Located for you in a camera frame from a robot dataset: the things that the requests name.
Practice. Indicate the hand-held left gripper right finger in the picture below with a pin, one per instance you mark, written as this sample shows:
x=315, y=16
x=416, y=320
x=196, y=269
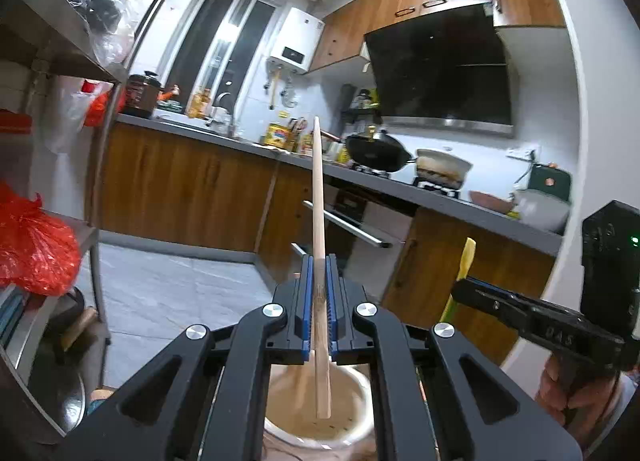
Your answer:
x=331, y=311

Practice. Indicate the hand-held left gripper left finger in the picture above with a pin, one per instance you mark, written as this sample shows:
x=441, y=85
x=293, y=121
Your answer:
x=307, y=311

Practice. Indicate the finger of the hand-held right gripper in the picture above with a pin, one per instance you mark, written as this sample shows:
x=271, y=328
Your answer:
x=495, y=301

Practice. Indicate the yellow-green peeler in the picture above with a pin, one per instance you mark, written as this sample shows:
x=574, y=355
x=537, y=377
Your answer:
x=466, y=261

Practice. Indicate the wooden chopstick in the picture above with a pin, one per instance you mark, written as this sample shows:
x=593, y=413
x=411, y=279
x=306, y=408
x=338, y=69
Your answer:
x=317, y=191

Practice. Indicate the person's right hand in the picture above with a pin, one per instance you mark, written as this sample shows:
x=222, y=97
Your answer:
x=555, y=388

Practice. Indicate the built-in oven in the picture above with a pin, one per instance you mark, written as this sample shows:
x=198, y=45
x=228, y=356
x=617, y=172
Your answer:
x=352, y=218

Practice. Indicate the white kettle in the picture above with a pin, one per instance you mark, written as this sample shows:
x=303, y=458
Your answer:
x=542, y=211

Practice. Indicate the brown bowl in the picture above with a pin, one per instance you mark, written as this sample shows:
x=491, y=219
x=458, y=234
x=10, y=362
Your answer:
x=490, y=201

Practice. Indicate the green cutting board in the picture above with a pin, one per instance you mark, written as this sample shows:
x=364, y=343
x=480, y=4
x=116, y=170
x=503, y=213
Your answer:
x=550, y=178

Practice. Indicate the gas stove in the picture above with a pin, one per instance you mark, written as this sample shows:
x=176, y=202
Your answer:
x=435, y=188

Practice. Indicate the white cooking pot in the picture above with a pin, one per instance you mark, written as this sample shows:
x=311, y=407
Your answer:
x=442, y=163

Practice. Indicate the wooden lower cabinets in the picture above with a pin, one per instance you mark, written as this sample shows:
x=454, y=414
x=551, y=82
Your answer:
x=190, y=191

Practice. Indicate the black wok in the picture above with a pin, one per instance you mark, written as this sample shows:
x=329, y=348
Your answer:
x=377, y=148

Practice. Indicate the black spice rack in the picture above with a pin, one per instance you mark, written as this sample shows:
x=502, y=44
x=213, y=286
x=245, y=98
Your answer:
x=360, y=108

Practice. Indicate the metal faucet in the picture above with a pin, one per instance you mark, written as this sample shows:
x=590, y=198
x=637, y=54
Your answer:
x=226, y=103

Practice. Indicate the black range hood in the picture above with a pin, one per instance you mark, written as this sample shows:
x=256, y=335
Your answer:
x=440, y=71

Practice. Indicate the dark pot with lid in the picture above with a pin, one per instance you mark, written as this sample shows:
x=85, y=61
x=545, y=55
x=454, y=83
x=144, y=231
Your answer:
x=55, y=381

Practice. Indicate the dark pressure cooker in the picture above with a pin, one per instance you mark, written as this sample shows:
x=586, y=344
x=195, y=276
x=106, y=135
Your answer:
x=142, y=93

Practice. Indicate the white water heater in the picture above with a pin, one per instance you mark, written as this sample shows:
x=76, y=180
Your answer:
x=295, y=36

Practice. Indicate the crumpled red plastic bag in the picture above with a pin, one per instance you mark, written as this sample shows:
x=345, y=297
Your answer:
x=35, y=251

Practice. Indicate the window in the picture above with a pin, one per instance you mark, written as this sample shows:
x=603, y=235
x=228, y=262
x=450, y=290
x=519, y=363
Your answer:
x=225, y=41

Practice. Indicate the hanging red plastic bag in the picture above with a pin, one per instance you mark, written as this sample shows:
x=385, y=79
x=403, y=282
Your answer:
x=100, y=106

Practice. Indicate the white plastic bag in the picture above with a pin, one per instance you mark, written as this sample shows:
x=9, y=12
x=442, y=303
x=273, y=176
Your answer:
x=65, y=113

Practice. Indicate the red-lidded plastic container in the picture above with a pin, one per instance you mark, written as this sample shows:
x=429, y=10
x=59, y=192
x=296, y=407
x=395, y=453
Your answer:
x=11, y=122

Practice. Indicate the metal shelf rack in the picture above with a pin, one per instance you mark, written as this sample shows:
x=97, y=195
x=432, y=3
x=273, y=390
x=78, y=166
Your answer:
x=60, y=56

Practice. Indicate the clear plastic bag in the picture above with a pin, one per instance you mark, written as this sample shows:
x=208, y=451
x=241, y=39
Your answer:
x=97, y=6

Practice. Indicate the wall outlet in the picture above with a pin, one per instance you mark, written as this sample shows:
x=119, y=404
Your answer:
x=522, y=152

